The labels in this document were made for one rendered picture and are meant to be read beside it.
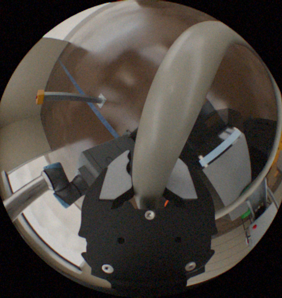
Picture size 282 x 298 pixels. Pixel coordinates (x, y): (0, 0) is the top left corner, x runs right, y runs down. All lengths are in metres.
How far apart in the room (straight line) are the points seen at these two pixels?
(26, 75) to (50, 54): 1.49
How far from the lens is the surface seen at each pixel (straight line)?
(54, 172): 0.68
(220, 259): 5.65
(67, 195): 0.73
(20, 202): 0.65
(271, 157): 0.46
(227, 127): 0.60
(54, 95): 1.23
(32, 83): 6.42
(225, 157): 0.56
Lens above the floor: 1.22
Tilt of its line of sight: 64 degrees down
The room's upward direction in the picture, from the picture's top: 136 degrees counter-clockwise
